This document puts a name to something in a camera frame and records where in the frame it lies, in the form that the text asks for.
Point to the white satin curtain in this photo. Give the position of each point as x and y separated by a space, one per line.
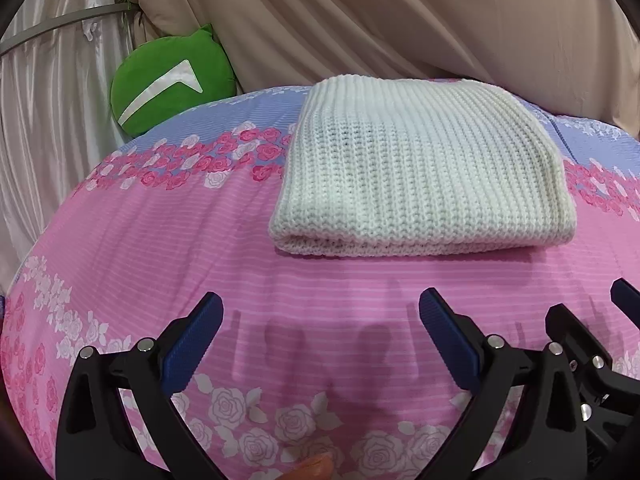
50 110

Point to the white knit striped sweater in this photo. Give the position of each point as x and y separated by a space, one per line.
410 170

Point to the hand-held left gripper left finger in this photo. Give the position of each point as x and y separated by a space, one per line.
195 340

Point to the person's left hand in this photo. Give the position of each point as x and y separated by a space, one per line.
312 467

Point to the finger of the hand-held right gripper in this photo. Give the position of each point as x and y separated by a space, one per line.
570 325
627 294

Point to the beige curtain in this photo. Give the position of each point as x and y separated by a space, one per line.
400 10

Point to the grey curtain tie band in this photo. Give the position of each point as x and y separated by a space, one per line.
65 20

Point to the pink floral bedsheet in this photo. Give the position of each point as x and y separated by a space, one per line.
200 240

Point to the green round cushion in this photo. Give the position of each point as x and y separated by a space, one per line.
170 80

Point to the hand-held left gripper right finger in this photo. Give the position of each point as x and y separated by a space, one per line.
450 340

